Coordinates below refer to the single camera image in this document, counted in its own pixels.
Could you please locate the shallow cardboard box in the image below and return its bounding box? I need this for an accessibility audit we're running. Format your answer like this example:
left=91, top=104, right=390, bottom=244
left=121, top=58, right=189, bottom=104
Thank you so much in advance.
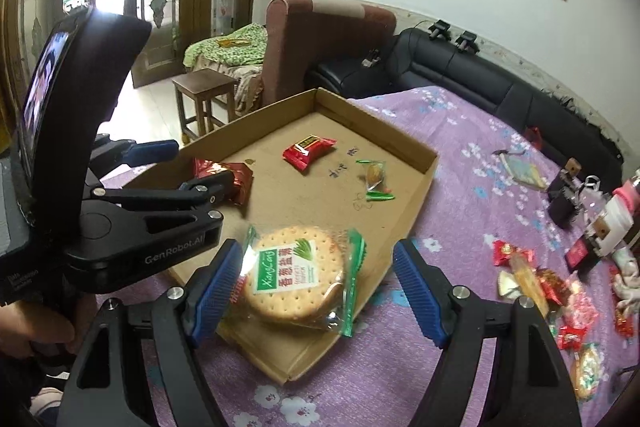
left=125, top=88, right=440, bottom=383

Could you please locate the large round biscuit packet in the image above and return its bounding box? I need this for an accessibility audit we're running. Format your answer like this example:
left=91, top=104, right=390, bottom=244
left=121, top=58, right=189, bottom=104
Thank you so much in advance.
left=220, top=224, right=368, bottom=338

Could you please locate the wooden stool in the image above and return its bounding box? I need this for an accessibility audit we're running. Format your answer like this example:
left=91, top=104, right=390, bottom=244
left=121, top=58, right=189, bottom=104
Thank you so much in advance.
left=172, top=68, right=240, bottom=142

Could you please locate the pink-capped bottle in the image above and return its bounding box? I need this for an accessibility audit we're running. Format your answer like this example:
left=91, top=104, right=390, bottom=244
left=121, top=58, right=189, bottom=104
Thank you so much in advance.
left=612, top=177, right=640, bottom=214

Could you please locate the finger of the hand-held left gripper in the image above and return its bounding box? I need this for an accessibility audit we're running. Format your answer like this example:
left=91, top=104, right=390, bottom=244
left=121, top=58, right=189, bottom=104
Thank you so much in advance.
left=82, top=169, right=237, bottom=253
left=90, top=134, right=180, bottom=180

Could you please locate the yellow cracker packet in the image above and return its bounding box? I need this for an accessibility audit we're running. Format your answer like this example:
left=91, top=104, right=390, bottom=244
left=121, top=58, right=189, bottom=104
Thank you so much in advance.
left=497, top=257, right=548, bottom=313

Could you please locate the small green-edged pastry packet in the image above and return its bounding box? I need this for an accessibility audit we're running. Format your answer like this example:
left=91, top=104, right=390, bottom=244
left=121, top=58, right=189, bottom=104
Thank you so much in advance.
left=356, top=159, right=396, bottom=202

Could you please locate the small red candy packet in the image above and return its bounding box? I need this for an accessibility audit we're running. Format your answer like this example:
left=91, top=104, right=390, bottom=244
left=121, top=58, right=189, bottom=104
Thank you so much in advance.
left=282, top=134, right=337, bottom=176

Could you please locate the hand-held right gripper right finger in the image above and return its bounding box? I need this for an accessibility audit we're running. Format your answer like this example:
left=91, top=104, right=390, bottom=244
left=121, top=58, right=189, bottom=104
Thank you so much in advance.
left=392, top=237, right=583, bottom=427

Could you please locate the small red and white packet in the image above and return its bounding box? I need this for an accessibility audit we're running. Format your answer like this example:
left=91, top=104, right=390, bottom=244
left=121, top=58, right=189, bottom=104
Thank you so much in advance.
left=556, top=324, right=590, bottom=350

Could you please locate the white plush toy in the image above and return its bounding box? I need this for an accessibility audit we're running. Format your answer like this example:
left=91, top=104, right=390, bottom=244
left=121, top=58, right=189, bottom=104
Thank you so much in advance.
left=614, top=252, right=640, bottom=308

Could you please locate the person's left hand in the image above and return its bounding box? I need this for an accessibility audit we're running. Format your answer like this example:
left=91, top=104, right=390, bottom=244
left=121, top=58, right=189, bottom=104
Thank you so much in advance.
left=0, top=294, right=98, bottom=358

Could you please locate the thin booklet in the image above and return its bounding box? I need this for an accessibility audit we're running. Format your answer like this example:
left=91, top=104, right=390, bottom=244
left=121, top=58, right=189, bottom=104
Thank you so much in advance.
left=500, top=152, right=548, bottom=192

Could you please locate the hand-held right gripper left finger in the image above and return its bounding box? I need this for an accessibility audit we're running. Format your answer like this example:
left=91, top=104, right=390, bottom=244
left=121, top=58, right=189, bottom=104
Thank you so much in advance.
left=57, top=238, right=244, bottom=427

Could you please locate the black leather sofa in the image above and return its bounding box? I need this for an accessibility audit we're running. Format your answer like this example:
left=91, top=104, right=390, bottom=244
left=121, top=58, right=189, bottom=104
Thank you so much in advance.
left=305, top=27, right=623, bottom=178

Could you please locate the wooden glazed door leaf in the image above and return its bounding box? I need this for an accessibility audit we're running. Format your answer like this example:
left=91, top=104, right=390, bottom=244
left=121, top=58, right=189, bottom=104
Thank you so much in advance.
left=2, top=0, right=66, bottom=72
left=125, top=0, right=201, bottom=88

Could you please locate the beige fringed cloth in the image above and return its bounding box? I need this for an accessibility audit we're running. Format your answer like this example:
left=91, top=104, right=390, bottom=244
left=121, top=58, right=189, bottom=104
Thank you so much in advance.
left=220, top=64, right=264, bottom=115

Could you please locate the green patterned cloth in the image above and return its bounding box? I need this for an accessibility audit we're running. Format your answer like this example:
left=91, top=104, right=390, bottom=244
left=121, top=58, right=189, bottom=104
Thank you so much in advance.
left=183, top=23, right=268, bottom=70

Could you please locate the dark red packet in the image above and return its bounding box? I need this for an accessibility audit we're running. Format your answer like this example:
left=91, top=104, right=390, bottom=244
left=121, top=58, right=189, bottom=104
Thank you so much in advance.
left=194, top=158, right=255, bottom=206

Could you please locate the brown armchair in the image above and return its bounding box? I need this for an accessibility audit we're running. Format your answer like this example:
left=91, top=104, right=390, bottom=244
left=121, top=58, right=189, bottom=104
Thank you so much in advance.
left=261, top=0, right=397, bottom=108

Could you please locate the white plastic jar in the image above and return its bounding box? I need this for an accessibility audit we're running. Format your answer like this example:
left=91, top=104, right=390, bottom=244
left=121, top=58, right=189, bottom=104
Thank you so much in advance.
left=587, top=197, right=636, bottom=258

